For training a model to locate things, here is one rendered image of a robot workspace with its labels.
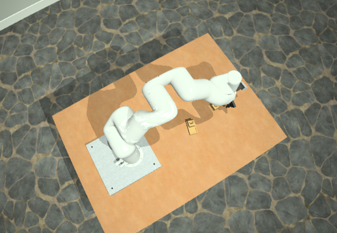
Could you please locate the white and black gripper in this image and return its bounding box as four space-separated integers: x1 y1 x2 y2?
226 100 236 108

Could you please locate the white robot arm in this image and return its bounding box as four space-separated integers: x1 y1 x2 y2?
103 67 248 168

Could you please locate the tan wooden calendar tray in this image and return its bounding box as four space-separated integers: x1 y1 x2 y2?
186 121 198 135

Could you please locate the tan wooden number cube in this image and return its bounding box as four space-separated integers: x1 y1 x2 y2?
188 120 195 128
211 104 220 111

